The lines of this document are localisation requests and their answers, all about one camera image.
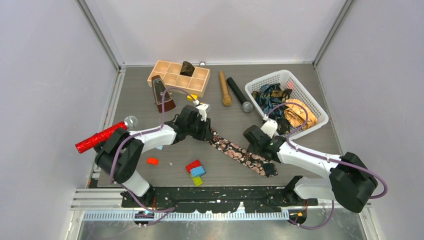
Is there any dark rolled tie in tray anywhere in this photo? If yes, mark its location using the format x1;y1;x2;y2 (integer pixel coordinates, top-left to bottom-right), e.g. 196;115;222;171
179;61;196;77

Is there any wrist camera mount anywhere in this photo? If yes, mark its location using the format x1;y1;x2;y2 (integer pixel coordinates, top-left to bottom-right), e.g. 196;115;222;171
193;99;211;122
260;115;278;138

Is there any yellow block near tray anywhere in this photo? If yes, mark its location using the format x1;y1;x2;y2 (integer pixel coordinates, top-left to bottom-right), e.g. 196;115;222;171
186;94;198;102

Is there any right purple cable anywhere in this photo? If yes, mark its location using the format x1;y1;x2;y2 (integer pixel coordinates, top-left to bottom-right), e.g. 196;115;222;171
263;101;389;230

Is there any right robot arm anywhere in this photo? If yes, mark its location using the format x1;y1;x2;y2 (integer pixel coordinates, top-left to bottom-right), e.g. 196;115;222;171
243;125;378;213

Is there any orange gold tie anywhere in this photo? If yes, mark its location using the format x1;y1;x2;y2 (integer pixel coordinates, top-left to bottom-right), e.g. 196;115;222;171
284;98;318;130

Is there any white plastic basket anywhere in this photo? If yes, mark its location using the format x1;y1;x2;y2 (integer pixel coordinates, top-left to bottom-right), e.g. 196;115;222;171
244;69;329;140

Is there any brown wooden metronome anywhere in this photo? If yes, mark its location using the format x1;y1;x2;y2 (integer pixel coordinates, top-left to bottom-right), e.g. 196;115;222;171
151;75;176;113

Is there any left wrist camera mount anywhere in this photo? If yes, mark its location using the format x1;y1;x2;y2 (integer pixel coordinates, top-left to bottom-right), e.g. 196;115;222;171
193;99;211;122

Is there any blue toy brick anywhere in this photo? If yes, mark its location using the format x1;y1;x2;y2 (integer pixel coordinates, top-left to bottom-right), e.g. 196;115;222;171
190;166;206;178

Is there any black microphone silver head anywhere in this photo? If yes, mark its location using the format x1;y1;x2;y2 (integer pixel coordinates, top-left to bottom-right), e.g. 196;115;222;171
226;77;253;113

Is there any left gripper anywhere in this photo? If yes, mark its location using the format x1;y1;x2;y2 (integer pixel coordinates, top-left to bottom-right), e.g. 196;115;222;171
186;115;213;141

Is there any red toy brick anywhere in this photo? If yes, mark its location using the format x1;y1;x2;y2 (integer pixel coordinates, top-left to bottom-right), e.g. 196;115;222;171
185;159;202;173

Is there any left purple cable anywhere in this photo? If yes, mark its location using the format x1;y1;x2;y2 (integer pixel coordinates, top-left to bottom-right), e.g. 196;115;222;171
109;87;201;228

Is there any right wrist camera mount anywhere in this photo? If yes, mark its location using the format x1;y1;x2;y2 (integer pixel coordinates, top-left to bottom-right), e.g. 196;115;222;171
260;115;278;138

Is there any wooden compartment tray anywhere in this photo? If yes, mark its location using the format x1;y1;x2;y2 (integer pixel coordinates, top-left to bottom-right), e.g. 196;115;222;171
147;60;210;97

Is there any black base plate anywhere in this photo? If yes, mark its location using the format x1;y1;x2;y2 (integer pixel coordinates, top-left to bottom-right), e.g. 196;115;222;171
138;186;318;214

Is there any orange red small brick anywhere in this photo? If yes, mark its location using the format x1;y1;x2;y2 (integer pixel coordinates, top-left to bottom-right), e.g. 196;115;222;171
146;157;159;166

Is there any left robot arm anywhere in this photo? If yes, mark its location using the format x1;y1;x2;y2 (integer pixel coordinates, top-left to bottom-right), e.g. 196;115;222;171
94;103;213;207

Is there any red glitter microphone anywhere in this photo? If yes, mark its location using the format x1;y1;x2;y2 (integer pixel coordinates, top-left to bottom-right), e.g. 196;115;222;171
75;115;138;154

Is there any blue patterned tie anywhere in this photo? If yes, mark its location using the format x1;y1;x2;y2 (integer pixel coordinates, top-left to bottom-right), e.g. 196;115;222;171
251;83;293;124

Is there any yellow green translucent brick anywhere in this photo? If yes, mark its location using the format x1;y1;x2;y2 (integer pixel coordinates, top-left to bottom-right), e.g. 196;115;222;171
190;174;203;187

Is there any black pink floral tie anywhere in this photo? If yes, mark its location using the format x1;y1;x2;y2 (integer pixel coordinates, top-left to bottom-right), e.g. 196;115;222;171
207;128;278;178

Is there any purple cable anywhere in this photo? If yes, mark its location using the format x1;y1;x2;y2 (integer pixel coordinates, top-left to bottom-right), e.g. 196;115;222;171
109;87;201;228
263;101;389;230

